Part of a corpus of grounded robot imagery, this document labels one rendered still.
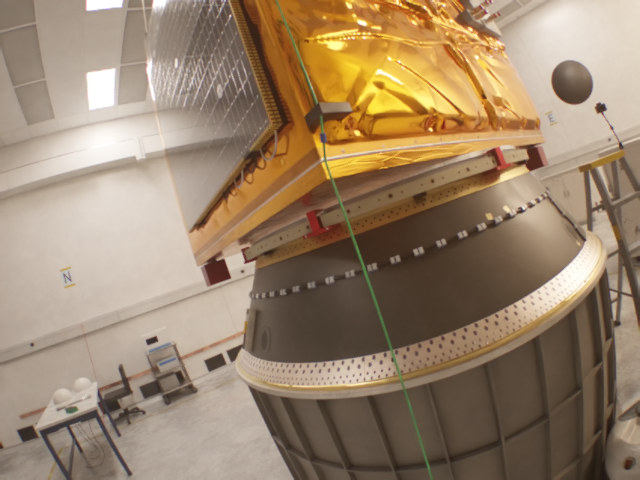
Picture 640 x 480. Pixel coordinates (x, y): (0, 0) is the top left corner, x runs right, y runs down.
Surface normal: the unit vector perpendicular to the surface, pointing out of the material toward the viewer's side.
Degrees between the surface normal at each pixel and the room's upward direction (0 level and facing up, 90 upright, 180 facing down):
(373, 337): 62
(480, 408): 90
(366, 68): 92
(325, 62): 103
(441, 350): 43
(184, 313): 90
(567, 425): 90
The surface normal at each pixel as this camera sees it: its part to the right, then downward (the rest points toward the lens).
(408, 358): -0.44, -0.63
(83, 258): 0.53, -0.20
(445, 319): -0.29, -0.40
